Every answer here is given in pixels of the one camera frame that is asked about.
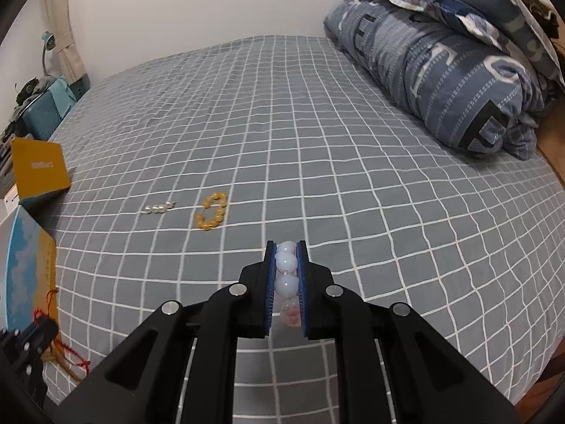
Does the red braided cord bracelet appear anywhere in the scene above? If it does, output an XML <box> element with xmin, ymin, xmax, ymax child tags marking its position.
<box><xmin>32</xmin><ymin>288</ymin><xmax>92</xmax><ymax>382</ymax></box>

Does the yellow bead bracelet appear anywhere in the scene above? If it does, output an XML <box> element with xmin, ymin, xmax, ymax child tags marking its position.
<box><xmin>193</xmin><ymin>191</ymin><xmax>229</xmax><ymax>233</ymax></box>

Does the pink bead bracelet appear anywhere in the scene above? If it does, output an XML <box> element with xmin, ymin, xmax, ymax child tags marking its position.
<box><xmin>273</xmin><ymin>240</ymin><xmax>303</xmax><ymax>329</ymax></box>

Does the white pearl bead string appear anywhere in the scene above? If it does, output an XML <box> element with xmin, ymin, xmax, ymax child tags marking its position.
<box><xmin>142</xmin><ymin>200</ymin><xmax>177</xmax><ymax>216</ymax></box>

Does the blue yellow cardboard box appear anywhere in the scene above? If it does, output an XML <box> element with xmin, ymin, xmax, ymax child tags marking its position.
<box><xmin>1</xmin><ymin>138</ymin><xmax>71</xmax><ymax>330</ymax></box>

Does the wooden bed headboard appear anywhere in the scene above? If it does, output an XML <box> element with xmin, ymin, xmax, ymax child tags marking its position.
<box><xmin>511</xmin><ymin>34</ymin><xmax>565</xmax><ymax>412</ymax></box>

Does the grey checked bed sheet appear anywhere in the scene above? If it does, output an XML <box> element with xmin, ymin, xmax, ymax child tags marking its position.
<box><xmin>44</xmin><ymin>36</ymin><xmax>564</xmax><ymax>423</ymax></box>

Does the teal suitcase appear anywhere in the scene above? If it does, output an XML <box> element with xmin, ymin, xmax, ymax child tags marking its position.
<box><xmin>21</xmin><ymin>77</ymin><xmax>77</xmax><ymax>141</ymax></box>

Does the blue grey folded duvet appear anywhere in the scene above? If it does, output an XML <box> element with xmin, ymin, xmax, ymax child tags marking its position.
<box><xmin>324</xmin><ymin>0</ymin><xmax>546</xmax><ymax>160</ymax></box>

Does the teal desk lamp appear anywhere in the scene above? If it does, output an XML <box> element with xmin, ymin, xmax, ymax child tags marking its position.
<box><xmin>41</xmin><ymin>32</ymin><xmax>57</xmax><ymax>76</ymax></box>

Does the beige left curtain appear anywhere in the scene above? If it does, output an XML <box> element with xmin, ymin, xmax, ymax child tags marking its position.
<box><xmin>41</xmin><ymin>0</ymin><xmax>89</xmax><ymax>87</ymax></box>

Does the grey patterned pillow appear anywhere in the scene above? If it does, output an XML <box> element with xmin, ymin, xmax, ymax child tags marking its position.
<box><xmin>389</xmin><ymin>0</ymin><xmax>564</xmax><ymax>86</ymax></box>

